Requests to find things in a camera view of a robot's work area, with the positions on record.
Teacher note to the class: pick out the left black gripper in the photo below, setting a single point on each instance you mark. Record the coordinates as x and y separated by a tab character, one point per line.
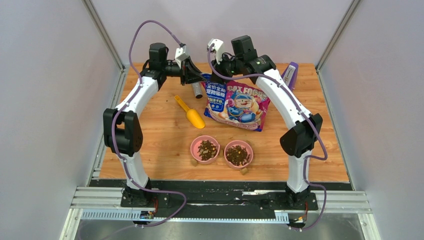
189	73

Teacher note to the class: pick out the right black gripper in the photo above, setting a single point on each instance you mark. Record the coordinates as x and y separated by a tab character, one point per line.
219	67

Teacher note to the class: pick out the yellow plastic scoop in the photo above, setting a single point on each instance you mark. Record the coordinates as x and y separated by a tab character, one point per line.
191	114

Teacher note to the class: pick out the pink blue pet food bag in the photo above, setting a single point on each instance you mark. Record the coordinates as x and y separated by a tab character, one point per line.
236	104

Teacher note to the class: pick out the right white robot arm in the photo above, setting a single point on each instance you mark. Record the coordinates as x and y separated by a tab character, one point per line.
303	126

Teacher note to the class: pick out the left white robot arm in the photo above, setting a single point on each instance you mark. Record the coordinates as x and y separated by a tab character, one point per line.
121	125

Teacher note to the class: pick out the left pink pet bowl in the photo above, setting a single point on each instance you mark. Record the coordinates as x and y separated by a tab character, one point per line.
195	160

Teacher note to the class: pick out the pink pet bowl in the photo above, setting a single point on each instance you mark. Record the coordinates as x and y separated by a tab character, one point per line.
195	160
244	169

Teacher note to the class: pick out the right pink pet bowl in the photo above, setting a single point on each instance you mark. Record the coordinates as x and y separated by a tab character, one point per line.
244	169

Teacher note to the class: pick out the grey metal cylinder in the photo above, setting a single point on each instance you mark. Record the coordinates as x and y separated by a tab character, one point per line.
197	90

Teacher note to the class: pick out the brown kibble in left bowl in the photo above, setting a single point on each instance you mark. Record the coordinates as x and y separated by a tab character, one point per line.
207	150

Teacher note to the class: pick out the brown kibble in bowl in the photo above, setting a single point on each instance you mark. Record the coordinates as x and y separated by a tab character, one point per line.
207	150
238	155

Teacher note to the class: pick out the purple box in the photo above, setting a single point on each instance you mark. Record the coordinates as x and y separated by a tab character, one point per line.
289	76

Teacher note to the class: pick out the brown kibble in right bowl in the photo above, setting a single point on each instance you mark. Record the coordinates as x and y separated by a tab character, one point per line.
238	155

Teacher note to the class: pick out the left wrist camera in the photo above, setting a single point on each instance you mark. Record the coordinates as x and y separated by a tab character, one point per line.
182	55

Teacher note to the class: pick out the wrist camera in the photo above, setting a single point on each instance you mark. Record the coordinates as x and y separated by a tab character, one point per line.
217	47
182	55

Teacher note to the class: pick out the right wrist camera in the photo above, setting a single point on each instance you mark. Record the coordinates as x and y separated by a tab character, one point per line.
217	47

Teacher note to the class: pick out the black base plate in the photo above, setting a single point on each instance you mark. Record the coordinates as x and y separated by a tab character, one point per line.
213	199

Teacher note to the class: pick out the aluminium rail frame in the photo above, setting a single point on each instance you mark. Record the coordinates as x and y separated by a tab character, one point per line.
95	203

